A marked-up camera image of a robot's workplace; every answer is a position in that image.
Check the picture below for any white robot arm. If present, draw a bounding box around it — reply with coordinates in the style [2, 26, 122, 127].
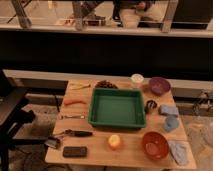
[203, 122, 213, 147]

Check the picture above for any orange carrot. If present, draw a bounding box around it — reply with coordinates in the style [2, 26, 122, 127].
[63, 99, 86, 106]

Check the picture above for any purple bowl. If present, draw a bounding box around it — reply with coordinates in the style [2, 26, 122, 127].
[149, 77, 171, 96]

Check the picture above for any blue sponge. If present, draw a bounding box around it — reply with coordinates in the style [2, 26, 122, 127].
[159, 105, 179, 116]

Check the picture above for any metal fixture right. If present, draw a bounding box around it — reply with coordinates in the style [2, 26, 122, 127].
[192, 90, 213, 116]

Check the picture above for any yellow apple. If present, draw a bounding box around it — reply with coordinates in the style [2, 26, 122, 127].
[108, 134, 121, 150]

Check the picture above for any black rectangular remote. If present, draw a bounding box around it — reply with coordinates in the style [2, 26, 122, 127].
[63, 146, 87, 158]

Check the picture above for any light blue towel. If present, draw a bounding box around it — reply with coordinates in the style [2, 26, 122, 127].
[169, 141, 188, 166]

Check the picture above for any small black metal box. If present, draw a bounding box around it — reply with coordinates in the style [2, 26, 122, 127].
[45, 137, 60, 149]

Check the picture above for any black stand left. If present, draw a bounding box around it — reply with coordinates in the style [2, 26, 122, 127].
[0, 70, 36, 171]

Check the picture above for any green plastic tray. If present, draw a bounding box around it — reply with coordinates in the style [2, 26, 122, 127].
[88, 88, 146, 129]

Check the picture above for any red bowl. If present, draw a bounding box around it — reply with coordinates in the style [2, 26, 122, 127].
[141, 131, 169, 160]

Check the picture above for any white lidded cup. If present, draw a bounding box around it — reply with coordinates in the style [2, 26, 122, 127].
[130, 74, 144, 89]

